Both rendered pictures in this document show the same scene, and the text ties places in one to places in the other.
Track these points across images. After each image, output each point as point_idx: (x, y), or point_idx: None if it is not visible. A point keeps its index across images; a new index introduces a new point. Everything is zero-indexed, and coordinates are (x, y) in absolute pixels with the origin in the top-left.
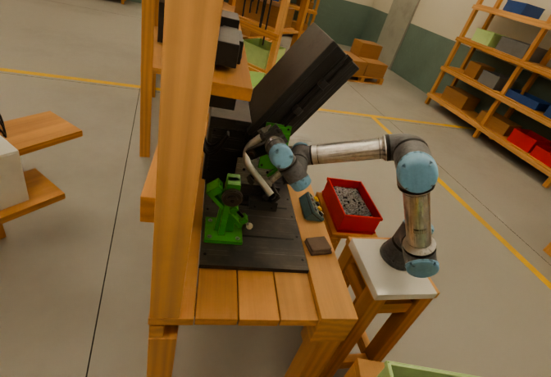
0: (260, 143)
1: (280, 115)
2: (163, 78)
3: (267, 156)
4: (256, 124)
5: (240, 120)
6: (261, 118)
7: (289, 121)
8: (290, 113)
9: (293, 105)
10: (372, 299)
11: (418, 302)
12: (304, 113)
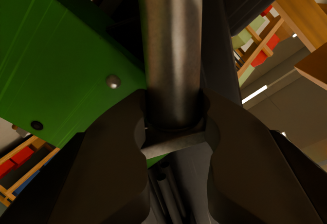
0: (111, 4)
1: (192, 172)
2: None
3: (14, 27)
4: (223, 63)
5: None
6: (236, 103)
7: (154, 206)
8: (179, 210)
9: (196, 220)
10: None
11: None
12: (148, 222)
